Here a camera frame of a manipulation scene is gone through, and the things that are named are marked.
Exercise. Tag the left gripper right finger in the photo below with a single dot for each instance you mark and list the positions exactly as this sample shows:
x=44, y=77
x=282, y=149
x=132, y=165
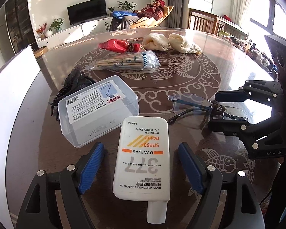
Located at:
x=241, y=208

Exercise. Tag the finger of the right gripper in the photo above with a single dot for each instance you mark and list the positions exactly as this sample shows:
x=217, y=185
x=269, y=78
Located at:
x=243, y=129
x=243, y=94

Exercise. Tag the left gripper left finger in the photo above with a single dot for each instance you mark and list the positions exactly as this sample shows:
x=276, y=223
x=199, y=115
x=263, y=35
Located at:
x=39, y=208

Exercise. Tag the clear plastic floss box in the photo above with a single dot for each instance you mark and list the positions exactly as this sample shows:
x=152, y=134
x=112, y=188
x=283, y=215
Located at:
x=96, y=110

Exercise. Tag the rimless eyeglasses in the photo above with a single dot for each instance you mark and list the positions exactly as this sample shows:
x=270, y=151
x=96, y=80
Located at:
x=198, y=109

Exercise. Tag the white sunscreen bottle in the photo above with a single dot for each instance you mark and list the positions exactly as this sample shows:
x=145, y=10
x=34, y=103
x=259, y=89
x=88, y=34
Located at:
x=142, y=171

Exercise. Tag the black bow hair claw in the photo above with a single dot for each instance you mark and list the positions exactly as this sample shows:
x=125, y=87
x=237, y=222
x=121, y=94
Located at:
x=75, y=81

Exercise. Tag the red candy pouch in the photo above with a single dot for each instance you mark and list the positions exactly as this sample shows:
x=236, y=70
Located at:
x=121, y=46

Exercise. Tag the wooden chair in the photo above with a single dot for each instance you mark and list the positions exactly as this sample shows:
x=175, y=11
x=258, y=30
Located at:
x=205, y=22

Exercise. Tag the brown cardboard carton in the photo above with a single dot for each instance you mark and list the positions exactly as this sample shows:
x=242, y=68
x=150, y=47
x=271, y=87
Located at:
x=41, y=51

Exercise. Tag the person in red clothes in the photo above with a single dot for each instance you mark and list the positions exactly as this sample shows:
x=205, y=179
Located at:
x=155, y=11

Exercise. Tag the round white vase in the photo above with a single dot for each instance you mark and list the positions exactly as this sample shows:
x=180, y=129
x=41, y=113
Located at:
x=48, y=33

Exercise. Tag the white tv cabinet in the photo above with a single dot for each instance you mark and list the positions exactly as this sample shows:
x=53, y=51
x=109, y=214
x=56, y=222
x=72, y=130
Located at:
x=76, y=32

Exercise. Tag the red flowers in vase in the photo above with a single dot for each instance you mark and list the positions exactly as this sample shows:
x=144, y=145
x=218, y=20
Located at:
x=41, y=31

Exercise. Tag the green potted plant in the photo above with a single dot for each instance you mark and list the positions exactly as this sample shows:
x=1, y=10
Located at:
x=56, y=25

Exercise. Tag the leafy plant by television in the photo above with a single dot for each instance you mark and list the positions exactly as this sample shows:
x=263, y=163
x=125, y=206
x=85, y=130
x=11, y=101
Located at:
x=126, y=6

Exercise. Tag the dark display cabinet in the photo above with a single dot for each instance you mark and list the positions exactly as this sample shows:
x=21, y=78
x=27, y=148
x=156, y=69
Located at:
x=19, y=25

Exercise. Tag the black television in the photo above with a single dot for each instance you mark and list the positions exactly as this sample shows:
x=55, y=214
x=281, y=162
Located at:
x=87, y=10

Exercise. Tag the blue bag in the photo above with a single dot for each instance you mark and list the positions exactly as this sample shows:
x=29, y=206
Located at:
x=121, y=14

